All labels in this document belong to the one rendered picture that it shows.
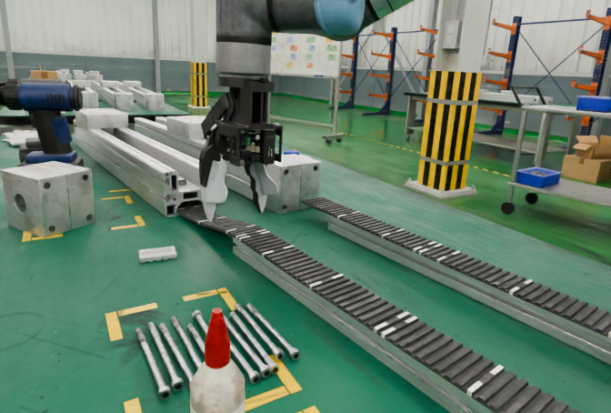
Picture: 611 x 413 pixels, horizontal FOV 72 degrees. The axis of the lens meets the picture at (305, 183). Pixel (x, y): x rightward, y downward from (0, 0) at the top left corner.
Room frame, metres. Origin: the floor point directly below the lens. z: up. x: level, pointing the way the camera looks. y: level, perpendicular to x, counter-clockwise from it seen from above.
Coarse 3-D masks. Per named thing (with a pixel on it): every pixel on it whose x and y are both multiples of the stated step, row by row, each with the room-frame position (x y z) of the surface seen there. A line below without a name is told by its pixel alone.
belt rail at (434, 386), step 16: (240, 256) 0.57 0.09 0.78; (256, 256) 0.53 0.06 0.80; (272, 272) 0.51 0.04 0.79; (288, 288) 0.48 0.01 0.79; (304, 288) 0.45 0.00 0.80; (304, 304) 0.45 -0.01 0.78; (320, 304) 0.44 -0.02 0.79; (336, 320) 0.41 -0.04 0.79; (352, 320) 0.39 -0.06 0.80; (352, 336) 0.39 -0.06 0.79; (368, 336) 0.37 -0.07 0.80; (384, 352) 0.35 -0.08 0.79; (400, 352) 0.34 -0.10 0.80; (400, 368) 0.34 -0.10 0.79; (416, 368) 0.32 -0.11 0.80; (416, 384) 0.32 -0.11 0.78; (432, 384) 0.32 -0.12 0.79; (448, 384) 0.30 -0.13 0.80; (448, 400) 0.30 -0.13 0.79; (464, 400) 0.29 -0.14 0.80
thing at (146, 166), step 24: (96, 144) 1.11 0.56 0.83; (120, 144) 0.97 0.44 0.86; (144, 144) 1.03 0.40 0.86; (120, 168) 0.95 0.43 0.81; (144, 168) 0.84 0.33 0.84; (168, 168) 0.75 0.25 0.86; (192, 168) 0.80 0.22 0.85; (144, 192) 0.81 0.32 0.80; (168, 192) 0.73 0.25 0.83; (192, 192) 0.78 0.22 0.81; (168, 216) 0.73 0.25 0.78
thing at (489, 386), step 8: (496, 368) 0.31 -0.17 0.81; (504, 368) 0.31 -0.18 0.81; (488, 376) 0.30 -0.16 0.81; (496, 376) 0.30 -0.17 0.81; (504, 376) 0.30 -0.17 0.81; (512, 376) 0.30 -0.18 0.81; (472, 384) 0.29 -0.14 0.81; (480, 384) 0.29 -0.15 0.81; (488, 384) 0.29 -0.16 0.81; (496, 384) 0.29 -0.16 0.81; (504, 384) 0.29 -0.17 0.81; (472, 392) 0.28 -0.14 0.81; (480, 392) 0.28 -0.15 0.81; (488, 392) 0.28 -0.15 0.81; (496, 392) 0.28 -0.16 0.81; (480, 400) 0.27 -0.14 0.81; (488, 400) 0.27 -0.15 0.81
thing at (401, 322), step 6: (396, 318) 0.38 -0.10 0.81; (402, 318) 0.38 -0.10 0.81; (408, 318) 0.38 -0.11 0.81; (414, 318) 0.38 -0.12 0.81; (384, 324) 0.37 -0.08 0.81; (390, 324) 0.37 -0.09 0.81; (396, 324) 0.37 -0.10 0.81; (402, 324) 0.37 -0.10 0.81; (408, 324) 0.37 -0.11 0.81; (414, 324) 0.37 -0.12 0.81; (372, 330) 0.36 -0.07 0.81; (378, 330) 0.36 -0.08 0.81; (384, 330) 0.36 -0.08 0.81; (390, 330) 0.36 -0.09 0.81; (396, 330) 0.36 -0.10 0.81; (402, 330) 0.36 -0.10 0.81; (384, 336) 0.35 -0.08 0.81; (390, 336) 0.35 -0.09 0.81
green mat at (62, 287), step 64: (0, 192) 0.83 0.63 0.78; (128, 192) 0.87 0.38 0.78; (320, 192) 0.94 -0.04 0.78; (384, 192) 0.97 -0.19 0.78; (0, 256) 0.54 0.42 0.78; (64, 256) 0.55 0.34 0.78; (128, 256) 0.56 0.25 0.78; (192, 256) 0.57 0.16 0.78; (320, 256) 0.59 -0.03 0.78; (512, 256) 0.63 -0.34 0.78; (576, 256) 0.64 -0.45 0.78; (0, 320) 0.39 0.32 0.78; (64, 320) 0.40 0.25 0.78; (128, 320) 0.40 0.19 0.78; (192, 320) 0.41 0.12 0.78; (256, 320) 0.41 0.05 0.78; (320, 320) 0.42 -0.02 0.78; (448, 320) 0.43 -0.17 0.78; (512, 320) 0.44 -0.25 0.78; (0, 384) 0.30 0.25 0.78; (64, 384) 0.31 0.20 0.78; (128, 384) 0.31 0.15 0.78; (256, 384) 0.32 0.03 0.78; (320, 384) 0.32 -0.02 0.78; (384, 384) 0.32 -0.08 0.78; (576, 384) 0.34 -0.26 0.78
